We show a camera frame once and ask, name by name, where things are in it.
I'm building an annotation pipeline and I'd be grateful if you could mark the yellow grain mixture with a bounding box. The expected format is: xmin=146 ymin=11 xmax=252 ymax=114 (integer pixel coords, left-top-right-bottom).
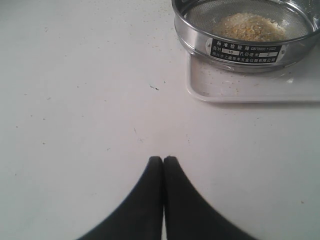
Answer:
xmin=212 ymin=13 xmax=286 ymax=42

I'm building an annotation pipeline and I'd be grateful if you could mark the white plastic tray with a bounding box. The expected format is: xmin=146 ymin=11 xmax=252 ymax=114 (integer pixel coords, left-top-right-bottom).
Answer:
xmin=186 ymin=46 xmax=320 ymax=104

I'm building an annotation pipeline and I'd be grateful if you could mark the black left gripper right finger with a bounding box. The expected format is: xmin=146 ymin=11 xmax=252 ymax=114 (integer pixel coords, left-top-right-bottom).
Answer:
xmin=163 ymin=156 xmax=254 ymax=240

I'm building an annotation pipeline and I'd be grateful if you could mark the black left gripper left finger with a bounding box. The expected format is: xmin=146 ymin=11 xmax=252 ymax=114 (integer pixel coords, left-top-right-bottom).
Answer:
xmin=80 ymin=156 xmax=164 ymax=240

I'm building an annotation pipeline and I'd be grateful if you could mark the round stainless steel sieve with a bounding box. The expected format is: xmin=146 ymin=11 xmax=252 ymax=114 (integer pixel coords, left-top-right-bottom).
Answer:
xmin=172 ymin=0 xmax=320 ymax=73

